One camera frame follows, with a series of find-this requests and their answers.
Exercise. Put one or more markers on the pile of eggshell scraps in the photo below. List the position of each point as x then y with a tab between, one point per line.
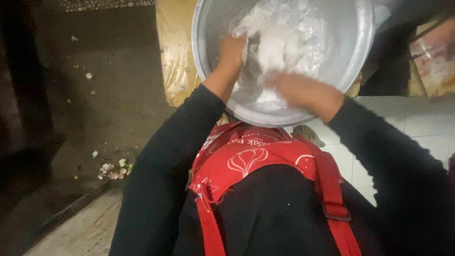
113	170

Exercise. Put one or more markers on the patterned sack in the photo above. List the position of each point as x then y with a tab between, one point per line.
432	60

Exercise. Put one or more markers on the person's left hand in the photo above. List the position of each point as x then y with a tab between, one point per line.
231	51

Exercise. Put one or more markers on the person's foot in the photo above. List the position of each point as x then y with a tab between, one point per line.
308	135

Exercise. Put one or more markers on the yellow plastic table cover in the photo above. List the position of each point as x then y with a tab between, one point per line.
174	53

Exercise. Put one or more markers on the person's right hand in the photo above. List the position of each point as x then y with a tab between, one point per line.
302	92

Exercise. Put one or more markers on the large metal mixing bowl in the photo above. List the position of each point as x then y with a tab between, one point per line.
341	46

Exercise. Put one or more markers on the red printed apron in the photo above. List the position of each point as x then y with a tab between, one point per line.
256	156

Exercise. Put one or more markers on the white flour dough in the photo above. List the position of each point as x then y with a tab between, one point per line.
284	39

